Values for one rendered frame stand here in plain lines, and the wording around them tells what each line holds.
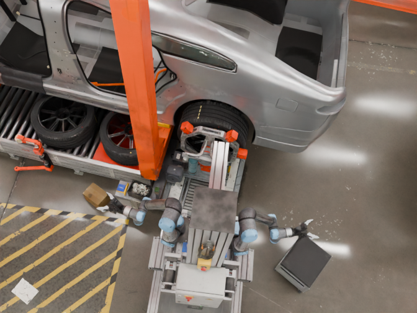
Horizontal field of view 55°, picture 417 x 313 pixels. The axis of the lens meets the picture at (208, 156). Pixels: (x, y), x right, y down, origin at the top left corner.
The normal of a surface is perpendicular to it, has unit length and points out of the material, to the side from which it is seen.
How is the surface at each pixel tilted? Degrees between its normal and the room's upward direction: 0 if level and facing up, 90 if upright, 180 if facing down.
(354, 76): 0
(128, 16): 90
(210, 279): 0
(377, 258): 0
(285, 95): 81
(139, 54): 90
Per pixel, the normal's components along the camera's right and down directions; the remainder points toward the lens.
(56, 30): -0.22, 0.76
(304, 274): 0.07, -0.48
